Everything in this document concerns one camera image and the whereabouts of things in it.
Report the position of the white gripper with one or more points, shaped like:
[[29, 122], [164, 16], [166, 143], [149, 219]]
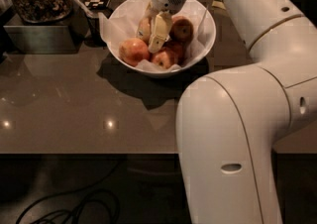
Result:
[[162, 23]]

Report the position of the red apple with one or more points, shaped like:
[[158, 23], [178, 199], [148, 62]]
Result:
[[144, 30], [134, 50], [165, 58], [182, 29]]

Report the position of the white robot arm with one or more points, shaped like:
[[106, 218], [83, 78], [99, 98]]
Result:
[[227, 121]]

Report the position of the white paper liner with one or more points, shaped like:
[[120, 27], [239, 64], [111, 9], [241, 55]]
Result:
[[119, 26]]

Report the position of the yellow green sponge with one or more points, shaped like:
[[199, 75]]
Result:
[[218, 4]]

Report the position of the dark cup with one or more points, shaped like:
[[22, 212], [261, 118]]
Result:
[[93, 23]]

